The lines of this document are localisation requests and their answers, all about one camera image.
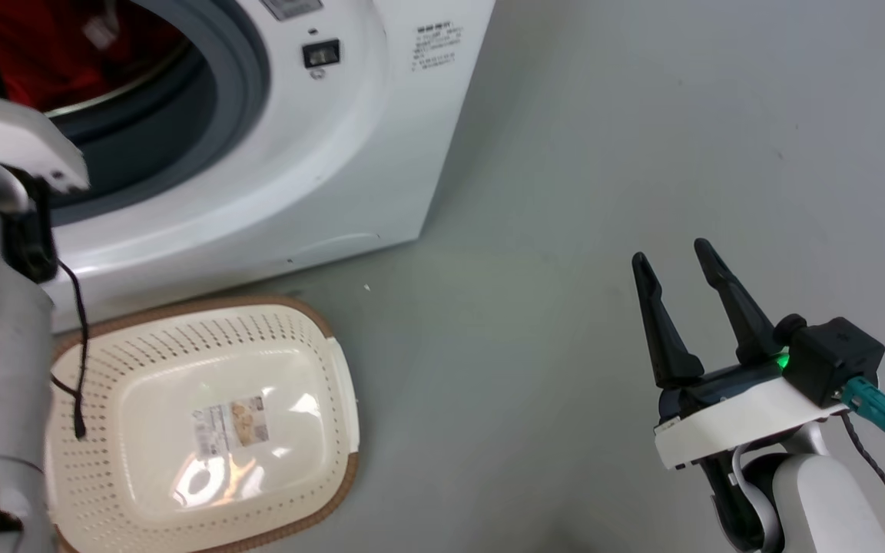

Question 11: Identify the cream perforated laundry basket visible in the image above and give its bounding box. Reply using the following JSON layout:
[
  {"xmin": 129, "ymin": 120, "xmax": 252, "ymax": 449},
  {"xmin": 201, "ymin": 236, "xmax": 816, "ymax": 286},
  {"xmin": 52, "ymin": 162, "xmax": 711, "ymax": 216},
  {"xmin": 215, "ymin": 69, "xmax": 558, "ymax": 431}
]
[{"xmin": 45, "ymin": 296, "xmax": 360, "ymax": 553}]

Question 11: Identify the white front-load washing machine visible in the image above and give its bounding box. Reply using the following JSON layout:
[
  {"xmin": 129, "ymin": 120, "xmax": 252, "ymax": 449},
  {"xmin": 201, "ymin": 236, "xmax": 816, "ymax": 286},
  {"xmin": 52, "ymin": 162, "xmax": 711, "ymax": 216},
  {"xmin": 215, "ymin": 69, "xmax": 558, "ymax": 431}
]
[{"xmin": 0, "ymin": 0, "xmax": 497, "ymax": 333}]

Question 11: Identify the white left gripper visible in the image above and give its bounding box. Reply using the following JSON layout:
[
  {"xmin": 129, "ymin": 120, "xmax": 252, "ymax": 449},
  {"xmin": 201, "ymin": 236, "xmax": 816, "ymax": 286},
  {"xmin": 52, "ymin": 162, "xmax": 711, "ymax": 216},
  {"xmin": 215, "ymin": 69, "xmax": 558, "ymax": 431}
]
[{"xmin": 0, "ymin": 91, "xmax": 90, "ymax": 193}]

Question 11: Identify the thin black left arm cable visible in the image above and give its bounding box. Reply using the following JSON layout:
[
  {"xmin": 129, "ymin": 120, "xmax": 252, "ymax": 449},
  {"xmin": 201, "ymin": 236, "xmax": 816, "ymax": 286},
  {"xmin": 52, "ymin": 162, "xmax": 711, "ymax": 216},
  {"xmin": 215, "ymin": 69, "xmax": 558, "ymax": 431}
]
[{"xmin": 51, "ymin": 260, "xmax": 91, "ymax": 441}]

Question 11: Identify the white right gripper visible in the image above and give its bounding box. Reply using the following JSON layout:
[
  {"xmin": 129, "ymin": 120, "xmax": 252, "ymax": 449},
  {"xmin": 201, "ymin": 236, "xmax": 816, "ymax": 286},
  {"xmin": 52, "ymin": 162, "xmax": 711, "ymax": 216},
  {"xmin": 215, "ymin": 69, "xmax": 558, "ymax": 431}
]
[{"xmin": 631, "ymin": 238, "xmax": 850, "ymax": 471}]

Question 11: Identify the red and white garment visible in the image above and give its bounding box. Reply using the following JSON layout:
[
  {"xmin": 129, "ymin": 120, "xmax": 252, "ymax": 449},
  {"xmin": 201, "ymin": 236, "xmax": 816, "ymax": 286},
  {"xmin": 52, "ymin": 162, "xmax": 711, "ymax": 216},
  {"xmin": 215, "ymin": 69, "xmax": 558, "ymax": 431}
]
[{"xmin": 0, "ymin": 0, "xmax": 190, "ymax": 112}]

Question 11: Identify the teal right camera cable plug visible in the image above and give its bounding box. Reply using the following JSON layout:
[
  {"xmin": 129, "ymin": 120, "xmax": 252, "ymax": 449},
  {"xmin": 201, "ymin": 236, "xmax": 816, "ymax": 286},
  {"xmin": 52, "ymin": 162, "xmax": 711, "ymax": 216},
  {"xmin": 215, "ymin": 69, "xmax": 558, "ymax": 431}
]
[{"xmin": 840, "ymin": 376, "xmax": 885, "ymax": 454}]

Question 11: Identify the printed basket label sticker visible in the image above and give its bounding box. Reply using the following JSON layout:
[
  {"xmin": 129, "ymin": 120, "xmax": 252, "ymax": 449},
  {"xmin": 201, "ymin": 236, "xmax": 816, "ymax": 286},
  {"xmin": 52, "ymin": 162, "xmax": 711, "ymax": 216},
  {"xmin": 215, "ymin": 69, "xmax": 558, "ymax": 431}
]
[{"xmin": 194, "ymin": 395, "xmax": 271, "ymax": 454}]

